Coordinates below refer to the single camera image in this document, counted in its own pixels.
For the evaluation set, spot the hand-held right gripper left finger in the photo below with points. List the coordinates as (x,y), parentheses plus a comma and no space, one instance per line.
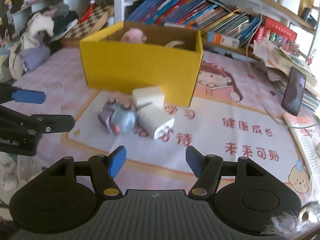
(117,161)

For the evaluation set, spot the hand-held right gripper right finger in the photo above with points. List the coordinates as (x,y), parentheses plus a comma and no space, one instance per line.
(195,161)

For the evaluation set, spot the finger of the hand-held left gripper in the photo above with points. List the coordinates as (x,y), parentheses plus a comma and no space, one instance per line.
(57,123)
(27,96)

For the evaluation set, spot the purple toy watch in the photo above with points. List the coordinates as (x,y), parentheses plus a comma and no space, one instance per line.
(122,120)

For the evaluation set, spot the large white charger plug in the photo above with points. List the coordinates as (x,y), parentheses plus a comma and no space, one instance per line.
(152,120)

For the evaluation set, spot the white square charger block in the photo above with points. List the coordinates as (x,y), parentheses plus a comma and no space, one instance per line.
(150,96)

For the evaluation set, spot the yellow cardboard box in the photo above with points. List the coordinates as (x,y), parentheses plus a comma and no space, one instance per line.
(140,65)

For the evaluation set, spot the pink plush pig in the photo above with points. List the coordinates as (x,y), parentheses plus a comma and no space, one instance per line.
(133,35)

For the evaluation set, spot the cream wristwatch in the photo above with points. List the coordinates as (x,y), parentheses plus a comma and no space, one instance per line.
(175,43)

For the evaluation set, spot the pink checked tablecloth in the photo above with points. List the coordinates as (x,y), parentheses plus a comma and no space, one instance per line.
(237,130)

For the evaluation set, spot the pile of clothes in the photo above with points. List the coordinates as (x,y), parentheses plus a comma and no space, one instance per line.
(37,42)

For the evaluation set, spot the wooden chessboard box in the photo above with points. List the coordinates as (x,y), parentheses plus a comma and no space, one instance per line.
(90,25)

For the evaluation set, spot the red tassel ornament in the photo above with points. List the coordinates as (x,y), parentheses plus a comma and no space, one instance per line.
(87,11)

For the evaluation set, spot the orange and white booklet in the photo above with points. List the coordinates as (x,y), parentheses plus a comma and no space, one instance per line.
(307,140)

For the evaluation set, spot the black standing smartphone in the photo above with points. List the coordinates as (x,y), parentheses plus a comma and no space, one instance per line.
(293,92)

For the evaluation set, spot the orange and white medicine box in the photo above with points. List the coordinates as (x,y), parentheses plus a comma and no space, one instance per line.
(222,40)

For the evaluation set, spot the white bookshelf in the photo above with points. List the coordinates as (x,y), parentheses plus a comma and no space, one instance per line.
(119,0)

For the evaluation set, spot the stack of papers and books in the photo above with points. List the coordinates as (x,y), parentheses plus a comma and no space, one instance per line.
(280,57)

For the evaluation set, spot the row of colourful books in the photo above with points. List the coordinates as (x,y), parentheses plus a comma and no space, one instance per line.
(187,12)

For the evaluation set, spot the pink artificial flowers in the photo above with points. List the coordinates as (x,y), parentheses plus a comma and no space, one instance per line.
(291,47)

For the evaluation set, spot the red dictionary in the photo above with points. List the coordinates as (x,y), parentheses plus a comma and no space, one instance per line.
(277,31)

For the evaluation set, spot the white pen holder box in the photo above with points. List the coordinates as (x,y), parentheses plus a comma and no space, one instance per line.
(290,1)

